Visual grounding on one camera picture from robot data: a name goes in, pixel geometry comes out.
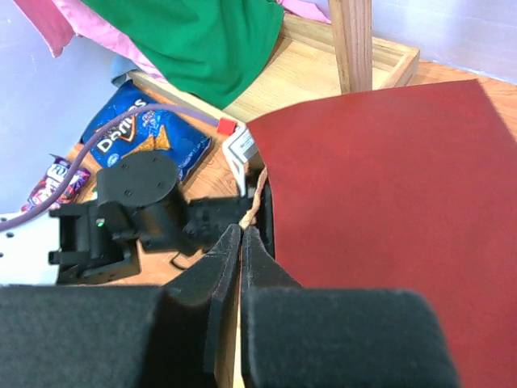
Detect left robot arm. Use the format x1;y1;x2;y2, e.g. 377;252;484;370
1;151;275;285

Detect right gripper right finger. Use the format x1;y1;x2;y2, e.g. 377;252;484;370
241;227;460;387

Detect purple Tops candy bag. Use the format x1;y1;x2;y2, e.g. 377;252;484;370
21;154;91;212

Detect green shirt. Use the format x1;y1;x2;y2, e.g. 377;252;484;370
86;0;284;108

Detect red brown paper bag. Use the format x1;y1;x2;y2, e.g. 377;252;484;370
248;80;516;387

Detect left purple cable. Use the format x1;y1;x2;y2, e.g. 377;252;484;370
0;103;221;234

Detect blue Doritos chip bag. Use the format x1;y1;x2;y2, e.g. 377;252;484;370
81;80;212;180

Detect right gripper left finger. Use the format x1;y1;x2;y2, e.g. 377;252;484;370
1;225;242;387

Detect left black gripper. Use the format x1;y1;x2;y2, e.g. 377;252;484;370
187;188;275;257

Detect pink shirt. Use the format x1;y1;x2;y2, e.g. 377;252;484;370
16;1;330;80

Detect blue grey cloth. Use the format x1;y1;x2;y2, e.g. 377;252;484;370
111;55;135;87

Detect wooden clothes rack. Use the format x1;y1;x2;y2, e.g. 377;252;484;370
129;1;420;123

